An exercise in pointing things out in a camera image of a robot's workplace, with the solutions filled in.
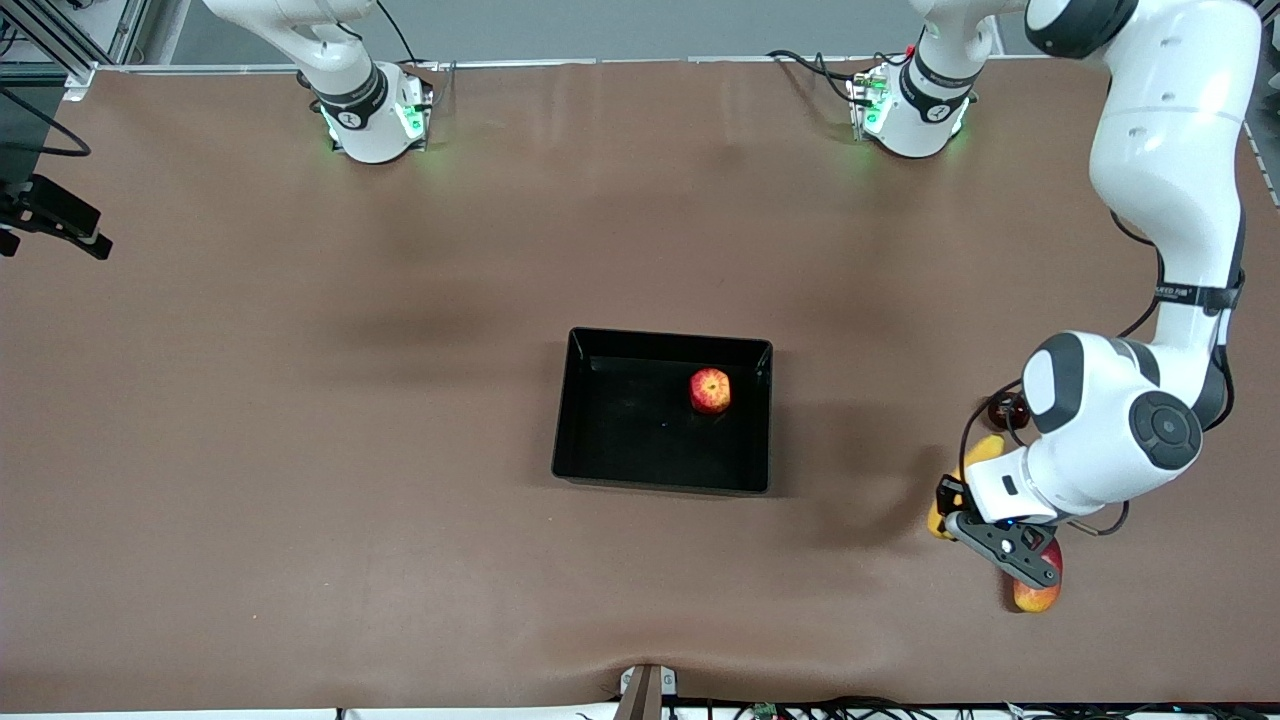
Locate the red yellow striped apple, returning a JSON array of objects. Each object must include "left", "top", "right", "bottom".
[{"left": 688, "top": 367, "right": 732, "bottom": 416}]

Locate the black right arm base cable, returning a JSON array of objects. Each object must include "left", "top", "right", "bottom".
[{"left": 372, "top": 0, "right": 441, "bottom": 113}]

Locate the red yellow mango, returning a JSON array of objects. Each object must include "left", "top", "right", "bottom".
[{"left": 1012, "top": 540, "right": 1065, "bottom": 613}]

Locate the black rectangular box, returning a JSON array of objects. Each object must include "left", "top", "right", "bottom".
[{"left": 551, "top": 327, "right": 774, "bottom": 496}]

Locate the black arm base cable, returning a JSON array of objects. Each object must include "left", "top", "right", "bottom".
[
  {"left": 768, "top": 48, "right": 869, "bottom": 105},
  {"left": 372, "top": 0, "right": 441, "bottom": 113}
]

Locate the large table mat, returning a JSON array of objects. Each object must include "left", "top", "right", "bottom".
[{"left": 0, "top": 55, "right": 1280, "bottom": 713}]

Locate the metal bracket with post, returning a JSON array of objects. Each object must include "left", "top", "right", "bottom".
[{"left": 618, "top": 664, "right": 679, "bottom": 720}]

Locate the black left arm base cable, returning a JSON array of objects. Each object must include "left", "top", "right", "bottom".
[{"left": 768, "top": 48, "right": 869, "bottom": 105}]

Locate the yellow banana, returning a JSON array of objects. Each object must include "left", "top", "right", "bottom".
[{"left": 927, "top": 434, "right": 1007, "bottom": 542}]

